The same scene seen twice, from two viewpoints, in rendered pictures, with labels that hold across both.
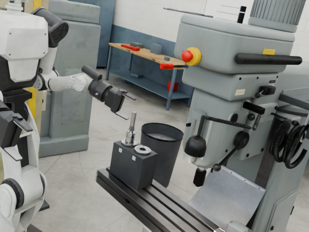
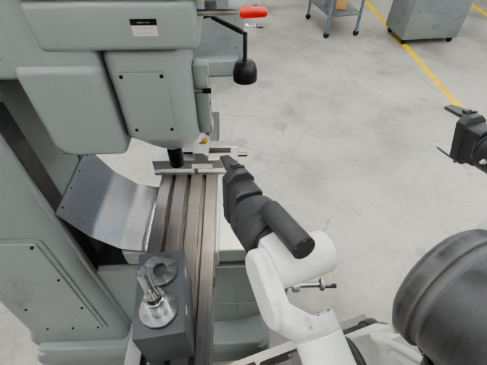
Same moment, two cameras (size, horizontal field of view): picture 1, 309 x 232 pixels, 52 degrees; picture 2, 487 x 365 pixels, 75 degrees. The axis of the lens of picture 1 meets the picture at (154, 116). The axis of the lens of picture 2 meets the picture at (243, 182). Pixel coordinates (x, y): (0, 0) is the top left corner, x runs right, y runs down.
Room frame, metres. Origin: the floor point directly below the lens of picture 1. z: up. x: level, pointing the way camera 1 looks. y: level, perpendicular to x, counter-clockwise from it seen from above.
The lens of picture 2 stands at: (1.64, 0.46, 1.93)
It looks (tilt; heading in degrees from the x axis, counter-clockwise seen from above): 47 degrees down; 225
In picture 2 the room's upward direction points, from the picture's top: straight up
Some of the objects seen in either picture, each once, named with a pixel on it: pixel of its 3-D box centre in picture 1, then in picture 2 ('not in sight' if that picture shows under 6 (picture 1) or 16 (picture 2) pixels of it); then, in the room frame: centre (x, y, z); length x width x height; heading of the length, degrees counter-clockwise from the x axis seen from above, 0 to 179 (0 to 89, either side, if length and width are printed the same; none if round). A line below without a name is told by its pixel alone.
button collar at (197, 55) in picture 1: (192, 56); not in sight; (1.07, -0.09, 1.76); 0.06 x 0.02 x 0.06; 47
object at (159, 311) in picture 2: (130, 137); (156, 303); (1.56, 0.11, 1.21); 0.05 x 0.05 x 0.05
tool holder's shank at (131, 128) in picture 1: (132, 122); (147, 284); (1.56, 0.11, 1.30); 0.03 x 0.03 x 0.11
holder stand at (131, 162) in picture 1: (133, 162); (166, 304); (1.53, 0.07, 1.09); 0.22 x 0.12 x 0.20; 53
